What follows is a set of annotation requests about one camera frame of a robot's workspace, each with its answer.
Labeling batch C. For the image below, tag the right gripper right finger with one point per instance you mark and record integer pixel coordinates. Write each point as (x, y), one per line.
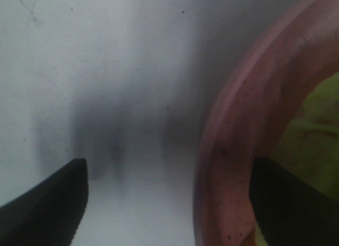
(287, 210)

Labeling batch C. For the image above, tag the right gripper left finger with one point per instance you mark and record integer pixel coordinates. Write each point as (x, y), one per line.
(50, 212)

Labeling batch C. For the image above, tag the pink round plate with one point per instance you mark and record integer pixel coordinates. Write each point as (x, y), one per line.
(266, 89)

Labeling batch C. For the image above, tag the sandwich with lettuce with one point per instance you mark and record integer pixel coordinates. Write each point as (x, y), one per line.
(308, 147)

